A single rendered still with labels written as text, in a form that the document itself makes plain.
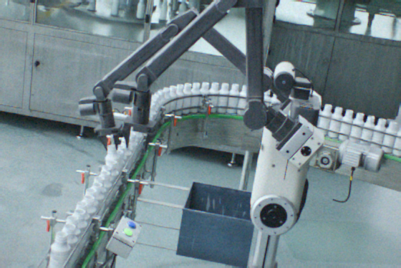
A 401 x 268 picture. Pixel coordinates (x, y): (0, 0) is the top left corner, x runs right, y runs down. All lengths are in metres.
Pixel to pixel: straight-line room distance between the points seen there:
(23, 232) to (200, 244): 1.90
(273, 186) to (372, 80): 5.42
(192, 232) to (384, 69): 5.03
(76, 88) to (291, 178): 3.86
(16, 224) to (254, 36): 2.97
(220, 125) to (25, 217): 1.51
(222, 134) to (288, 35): 3.65
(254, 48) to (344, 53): 5.58
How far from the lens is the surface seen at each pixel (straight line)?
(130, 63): 3.01
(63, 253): 2.53
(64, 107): 6.48
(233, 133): 4.46
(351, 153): 4.15
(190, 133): 4.35
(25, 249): 4.85
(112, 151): 3.14
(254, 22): 2.46
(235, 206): 3.60
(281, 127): 2.52
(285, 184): 2.75
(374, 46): 8.04
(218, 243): 3.35
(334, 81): 8.09
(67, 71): 6.39
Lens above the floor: 2.34
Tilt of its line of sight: 19 degrees down
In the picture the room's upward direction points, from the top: 9 degrees clockwise
